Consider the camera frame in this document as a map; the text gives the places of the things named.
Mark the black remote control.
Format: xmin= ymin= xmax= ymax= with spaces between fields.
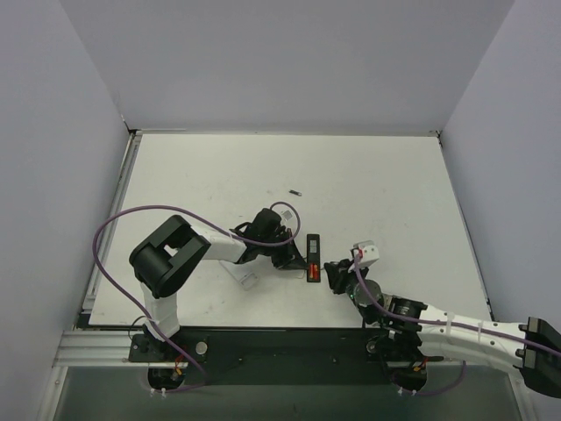
xmin=306 ymin=233 xmax=322 ymax=283

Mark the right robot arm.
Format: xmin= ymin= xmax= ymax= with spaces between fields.
xmin=323 ymin=259 xmax=560 ymax=398

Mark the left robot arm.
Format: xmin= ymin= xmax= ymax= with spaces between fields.
xmin=129 ymin=208 xmax=306 ymax=361

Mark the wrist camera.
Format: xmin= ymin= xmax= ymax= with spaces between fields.
xmin=351 ymin=240 xmax=380 ymax=268
xmin=280 ymin=210 xmax=296 ymax=222

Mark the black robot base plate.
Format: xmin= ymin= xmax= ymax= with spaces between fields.
xmin=126 ymin=324 xmax=444 ymax=391

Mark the red battery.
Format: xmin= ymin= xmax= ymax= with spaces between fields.
xmin=308 ymin=264 xmax=320 ymax=282

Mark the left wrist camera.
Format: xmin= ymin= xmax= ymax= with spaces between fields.
xmin=280 ymin=210 xmax=296 ymax=222

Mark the white remote control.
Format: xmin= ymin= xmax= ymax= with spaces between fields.
xmin=219 ymin=260 xmax=259 ymax=290

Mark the aluminium frame rail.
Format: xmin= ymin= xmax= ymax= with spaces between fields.
xmin=52 ymin=130 xmax=143 ymax=368

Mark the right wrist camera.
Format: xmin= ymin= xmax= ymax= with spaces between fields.
xmin=351 ymin=240 xmax=380 ymax=268

